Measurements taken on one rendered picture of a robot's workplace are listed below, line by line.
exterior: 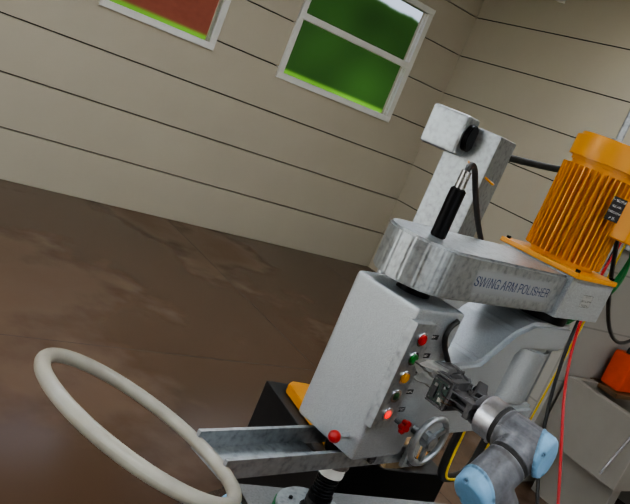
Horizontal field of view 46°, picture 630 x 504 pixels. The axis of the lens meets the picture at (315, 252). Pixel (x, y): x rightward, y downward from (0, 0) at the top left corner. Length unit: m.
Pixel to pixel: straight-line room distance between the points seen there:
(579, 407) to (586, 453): 0.29
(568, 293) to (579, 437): 2.98
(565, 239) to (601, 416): 2.90
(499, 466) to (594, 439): 3.62
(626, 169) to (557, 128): 6.26
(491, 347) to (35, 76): 6.05
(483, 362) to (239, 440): 0.73
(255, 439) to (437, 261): 0.61
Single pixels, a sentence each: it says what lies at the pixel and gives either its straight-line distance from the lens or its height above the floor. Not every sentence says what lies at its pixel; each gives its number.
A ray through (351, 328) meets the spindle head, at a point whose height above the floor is 1.45.
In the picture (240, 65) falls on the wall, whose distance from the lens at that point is 8.19.
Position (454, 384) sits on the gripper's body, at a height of 1.50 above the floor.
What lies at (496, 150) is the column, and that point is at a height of 2.00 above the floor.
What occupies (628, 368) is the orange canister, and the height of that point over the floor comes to 1.04.
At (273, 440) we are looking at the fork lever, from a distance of 1.88.
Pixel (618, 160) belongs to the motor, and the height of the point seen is 2.10.
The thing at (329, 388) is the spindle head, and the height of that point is 1.28.
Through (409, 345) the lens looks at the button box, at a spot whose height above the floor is 1.50.
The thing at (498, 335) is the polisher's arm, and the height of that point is 1.52.
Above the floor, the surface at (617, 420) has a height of 0.79.
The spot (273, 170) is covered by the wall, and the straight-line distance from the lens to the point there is 8.70.
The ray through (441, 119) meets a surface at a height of 2.02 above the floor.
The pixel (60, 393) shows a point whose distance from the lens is 1.34.
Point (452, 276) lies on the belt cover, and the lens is 1.76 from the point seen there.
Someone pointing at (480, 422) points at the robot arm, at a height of 1.46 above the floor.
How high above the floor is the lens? 1.97
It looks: 12 degrees down
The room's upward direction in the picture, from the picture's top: 23 degrees clockwise
